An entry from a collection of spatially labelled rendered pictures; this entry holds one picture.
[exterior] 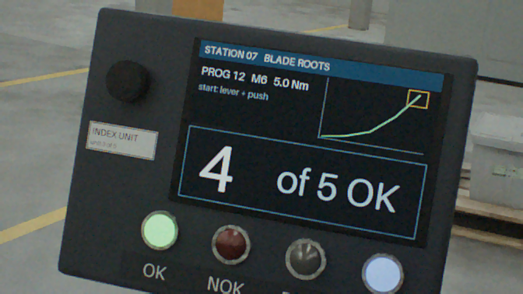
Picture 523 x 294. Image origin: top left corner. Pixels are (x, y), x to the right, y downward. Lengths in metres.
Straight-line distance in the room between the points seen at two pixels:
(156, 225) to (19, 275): 2.53
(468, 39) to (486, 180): 4.54
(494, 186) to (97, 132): 3.42
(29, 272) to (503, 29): 6.09
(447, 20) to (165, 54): 7.85
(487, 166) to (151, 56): 3.38
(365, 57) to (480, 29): 7.78
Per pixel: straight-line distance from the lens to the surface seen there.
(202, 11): 8.85
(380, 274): 0.51
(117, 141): 0.55
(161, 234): 0.53
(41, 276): 3.04
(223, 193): 0.53
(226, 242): 0.52
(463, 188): 4.13
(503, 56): 8.26
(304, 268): 0.51
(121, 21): 0.56
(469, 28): 8.31
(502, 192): 3.91
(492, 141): 3.82
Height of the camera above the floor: 1.32
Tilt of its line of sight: 16 degrees down
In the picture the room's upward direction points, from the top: 6 degrees clockwise
